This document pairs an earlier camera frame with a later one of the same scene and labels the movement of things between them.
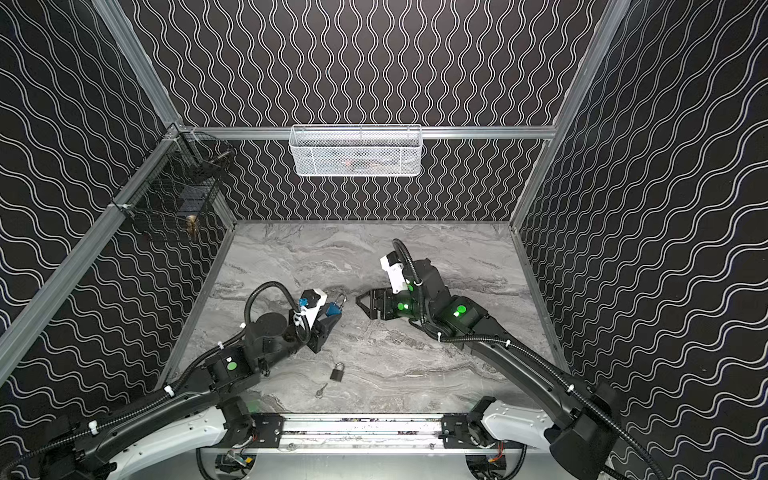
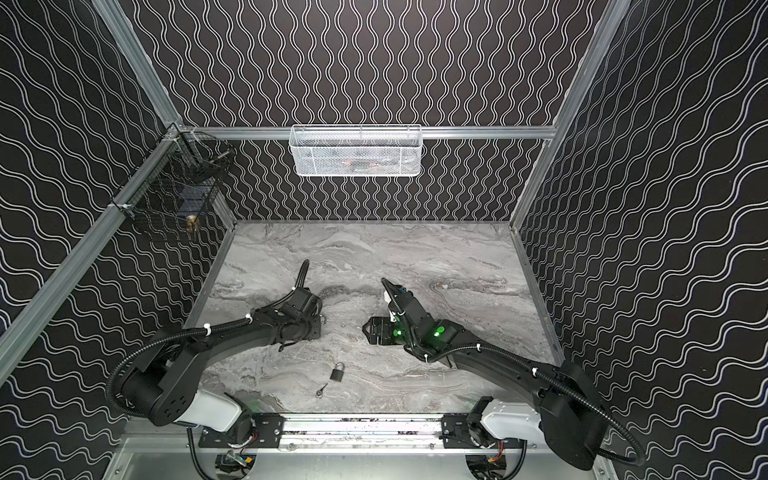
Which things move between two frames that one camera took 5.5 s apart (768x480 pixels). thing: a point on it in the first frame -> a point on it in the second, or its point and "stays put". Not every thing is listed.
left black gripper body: (323, 327) -> (303, 297)
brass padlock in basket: (192, 226) stays put
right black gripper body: (382, 303) -> (399, 307)
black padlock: (337, 374) stays put
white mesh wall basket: (351, 150) stays put
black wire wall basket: (177, 179) stays put
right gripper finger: (372, 310) -> (377, 330)
